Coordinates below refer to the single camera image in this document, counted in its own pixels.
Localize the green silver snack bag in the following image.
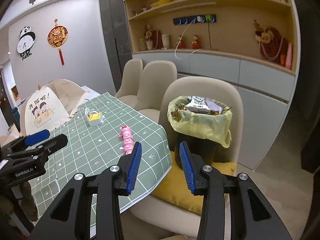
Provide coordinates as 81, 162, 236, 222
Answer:
185, 96, 223, 115

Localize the black trash bin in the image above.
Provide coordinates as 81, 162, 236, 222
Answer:
175, 133, 221, 169

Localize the yellow trash bag liner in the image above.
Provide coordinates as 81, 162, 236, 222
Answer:
167, 96, 233, 148

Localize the person's left hand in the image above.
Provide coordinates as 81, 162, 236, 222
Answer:
1, 182, 38, 222

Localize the yellow seat cushion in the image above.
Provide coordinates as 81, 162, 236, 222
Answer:
151, 151, 237, 216

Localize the pink caterpillar toy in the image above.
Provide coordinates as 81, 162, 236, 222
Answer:
119, 125, 135, 155

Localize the cream mesh food cover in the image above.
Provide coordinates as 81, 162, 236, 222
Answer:
20, 79, 89, 135

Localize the near beige dining chair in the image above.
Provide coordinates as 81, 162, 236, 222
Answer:
130, 76, 243, 237

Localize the beige dining chair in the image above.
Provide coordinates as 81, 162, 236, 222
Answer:
130, 76, 243, 237
115, 59, 143, 98
133, 60, 177, 123

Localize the green grid tablecloth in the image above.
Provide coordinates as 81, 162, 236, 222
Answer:
30, 93, 172, 216

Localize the white yellow toy cart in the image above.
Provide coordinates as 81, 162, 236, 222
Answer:
85, 108, 104, 126

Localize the middle beige dining chair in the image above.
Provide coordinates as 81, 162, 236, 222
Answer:
133, 60, 177, 123

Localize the far beige dining chair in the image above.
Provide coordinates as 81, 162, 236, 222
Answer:
115, 59, 143, 98

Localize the red chinese knot ornament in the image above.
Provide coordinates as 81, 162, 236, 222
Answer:
47, 18, 68, 66

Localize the right red fortune figurine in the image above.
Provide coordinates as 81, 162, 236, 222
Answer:
191, 35, 201, 50

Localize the red fortune figurine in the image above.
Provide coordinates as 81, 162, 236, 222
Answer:
191, 35, 201, 50
177, 35, 186, 49

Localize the left red fortune figurine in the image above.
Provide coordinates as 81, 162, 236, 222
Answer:
177, 35, 186, 49

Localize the white lidded cup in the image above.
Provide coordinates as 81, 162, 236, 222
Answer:
162, 34, 170, 49

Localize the glass jar on counter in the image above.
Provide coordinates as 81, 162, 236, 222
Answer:
139, 38, 147, 51

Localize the small red flower bag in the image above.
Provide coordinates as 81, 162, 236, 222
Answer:
145, 25, 163, 50

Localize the pink box on shelf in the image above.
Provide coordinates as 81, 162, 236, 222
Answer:
285, 42, 293, 70

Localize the red flower gift bag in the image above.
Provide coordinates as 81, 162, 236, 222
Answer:
254, 20, 289, 67

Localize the yellow toy on shelf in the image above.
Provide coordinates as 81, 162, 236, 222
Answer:
151, 0, 171, 8

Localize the panda wall clock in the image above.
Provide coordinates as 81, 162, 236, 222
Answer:
17, 26, 36, 61

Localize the white charging cable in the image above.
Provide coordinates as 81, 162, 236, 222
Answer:
174, 16, 203, 60

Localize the black wall power strip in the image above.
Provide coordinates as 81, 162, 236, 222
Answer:
172, 14, 216, 25

